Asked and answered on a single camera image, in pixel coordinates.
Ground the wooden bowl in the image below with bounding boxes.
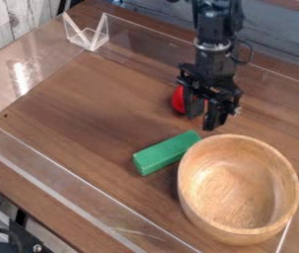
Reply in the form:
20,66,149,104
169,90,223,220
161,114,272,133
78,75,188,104
176,134,299,245

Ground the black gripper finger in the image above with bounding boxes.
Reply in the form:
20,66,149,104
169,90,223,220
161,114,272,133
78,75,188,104
203,99,228,131
184,88,205,119

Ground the clear acrylic wall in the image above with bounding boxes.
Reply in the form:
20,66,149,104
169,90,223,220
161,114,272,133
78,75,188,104
0,127,200,253
98,15,299,136

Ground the clear acrylic back wall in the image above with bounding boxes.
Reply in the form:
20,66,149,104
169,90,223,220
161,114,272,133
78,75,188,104
98,15,299,136

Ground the clear acrylic front wall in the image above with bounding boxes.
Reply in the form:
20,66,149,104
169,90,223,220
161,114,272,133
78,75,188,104
0,127,200,253

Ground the black device with cable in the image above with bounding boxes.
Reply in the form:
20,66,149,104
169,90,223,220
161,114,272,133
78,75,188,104
0,221,53,253

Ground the green rectangular block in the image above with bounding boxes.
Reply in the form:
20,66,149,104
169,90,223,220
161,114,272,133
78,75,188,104
133,130,201,176

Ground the red plush strawberry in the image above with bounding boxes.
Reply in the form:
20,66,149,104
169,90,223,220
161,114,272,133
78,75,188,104
171,85,187,114

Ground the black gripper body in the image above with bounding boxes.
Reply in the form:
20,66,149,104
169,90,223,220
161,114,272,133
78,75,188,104
176,63,243,116

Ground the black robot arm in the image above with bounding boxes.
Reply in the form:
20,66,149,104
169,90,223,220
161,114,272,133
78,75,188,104
171,0,252,131

